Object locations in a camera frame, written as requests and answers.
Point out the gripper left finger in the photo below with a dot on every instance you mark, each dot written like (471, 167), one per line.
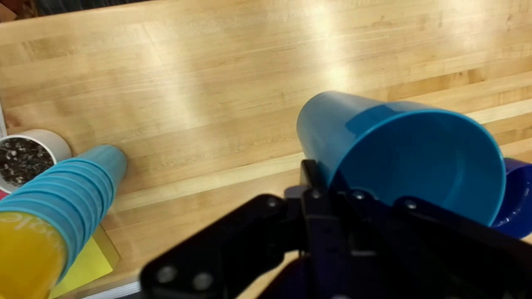
(232, 236)

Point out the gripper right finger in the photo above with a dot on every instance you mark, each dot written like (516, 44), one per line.
(436, 249)

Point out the blue plastic cup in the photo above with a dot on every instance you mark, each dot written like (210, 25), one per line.
(332, 124)

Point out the dark blue plastic bowl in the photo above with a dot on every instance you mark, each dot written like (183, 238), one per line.
(517, 199)

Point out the yellow sticky note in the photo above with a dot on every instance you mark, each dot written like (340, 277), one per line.
(89, 265)

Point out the stack of light blue cups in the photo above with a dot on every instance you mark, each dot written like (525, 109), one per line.
(79, 187)

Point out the yellow plastic cup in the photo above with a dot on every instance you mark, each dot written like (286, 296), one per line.
(25, 253)

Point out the white pot with soil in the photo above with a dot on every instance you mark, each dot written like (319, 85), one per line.
(25, 160)

